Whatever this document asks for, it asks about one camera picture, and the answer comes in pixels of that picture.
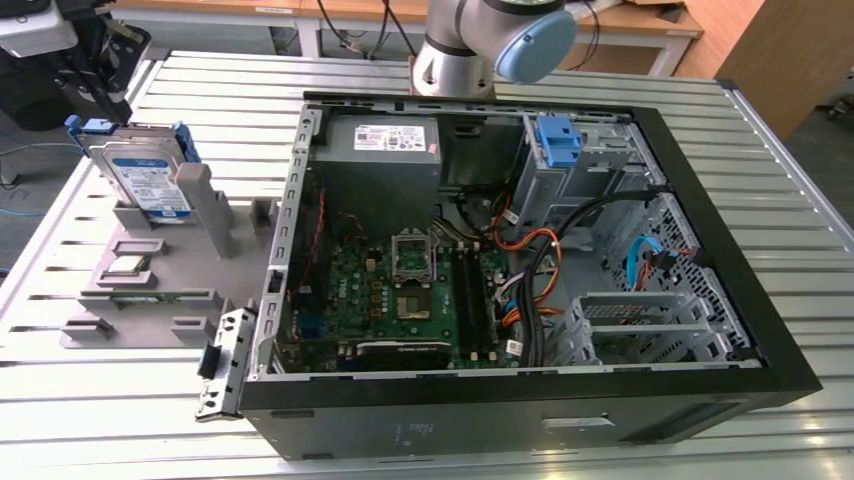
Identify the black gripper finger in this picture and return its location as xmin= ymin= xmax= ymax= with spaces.
xmin=65 ymin=49 xmax=132 ymax=126
xmin=105 ymin=19 xmax=154 ymax=106

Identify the hard disk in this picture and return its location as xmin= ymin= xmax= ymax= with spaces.
xmin=64 ymin=114 xmax=202 ymax=222

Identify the blue SATA wire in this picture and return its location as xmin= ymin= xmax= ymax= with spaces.
xmin=624 ymin=233 xmax=669 ymax=292

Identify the silver disk bay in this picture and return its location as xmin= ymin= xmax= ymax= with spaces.
xmin=552 ymin=291 xmax=760 ymax=370

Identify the black mesh trash bin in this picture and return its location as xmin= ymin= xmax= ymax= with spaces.
xmin=0 ymin=47 xmax=76 ymax=133

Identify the wooden top workbench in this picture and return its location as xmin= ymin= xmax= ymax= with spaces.
xmin=109 ymin=0 xmax=707 ymax=77

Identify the silver CPU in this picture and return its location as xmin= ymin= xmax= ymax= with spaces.
xmin=104 ymin=256 xmax=153 ymax=276

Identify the grey parts rack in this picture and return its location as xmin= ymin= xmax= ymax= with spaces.
xmin=57 ymin=164 xmax=282 ymax=351

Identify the green RAM stick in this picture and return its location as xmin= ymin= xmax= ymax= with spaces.
xmin=78 ymin=288 xmax=216 ymax=306

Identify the grey power supply unit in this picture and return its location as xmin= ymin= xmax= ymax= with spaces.
xmin=310 ymin=114 xmax=447 ymax=237

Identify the black case fan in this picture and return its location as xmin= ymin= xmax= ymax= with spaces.
xmin=292 ymin=185 xmax=329 ymax=297

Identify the metal socket cover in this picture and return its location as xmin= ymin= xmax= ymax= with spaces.
xmin=388 ymin=227 xmax=443 ymax=287

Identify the green motherboard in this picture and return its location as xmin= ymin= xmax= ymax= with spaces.
xmin=276 ymin=227 xmax=529 ymax=374

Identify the CPU socket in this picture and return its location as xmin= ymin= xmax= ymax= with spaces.
xmin=395 ymin=291 xmax=436 ymax=322

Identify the blue plastic drive carrier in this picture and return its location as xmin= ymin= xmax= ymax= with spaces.
xmin=535 ymin=115 xmax=583 ymax=170

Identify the black graphics card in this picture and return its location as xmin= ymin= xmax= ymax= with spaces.
xmin=336 ymin=338 xmax=451 ymax=372

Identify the black RAM slot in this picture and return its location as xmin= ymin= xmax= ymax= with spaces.
xmin=469 ymin=241 xmax=500 ymax=363
xmin=451 ymin=241 xmax=479 ymax=363

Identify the silver drive cage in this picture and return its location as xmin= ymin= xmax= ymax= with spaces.
xmin=512 ymin=113 xmax=668 ymax=236

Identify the black PC case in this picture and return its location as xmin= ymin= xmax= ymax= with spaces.
xmin=236 ymin=91 xmax=823 ymax=462

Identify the wooden cabinet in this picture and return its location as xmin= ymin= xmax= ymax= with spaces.
xmin=712 ymin=0 xmax=854 ymax=145

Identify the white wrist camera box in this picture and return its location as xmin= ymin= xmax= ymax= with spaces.
xmin=0 ymin=0 xmax=81 ymax=57

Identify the blue floor cable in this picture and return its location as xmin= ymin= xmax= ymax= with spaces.
xmin=0 ymin=141 xmax=89 ymax=220

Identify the red black twisted wire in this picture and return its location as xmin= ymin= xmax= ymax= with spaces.
xmin=284 ymin=187 xmax=329 ymax=297

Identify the silver slot retainer bracket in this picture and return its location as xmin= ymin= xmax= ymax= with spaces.
xmin=192 ymin=304 xmax=260 ymax=425

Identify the orange wire bundle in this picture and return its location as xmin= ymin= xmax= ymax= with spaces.
xmin=489 ymin=199 xmax=568 ymax=342

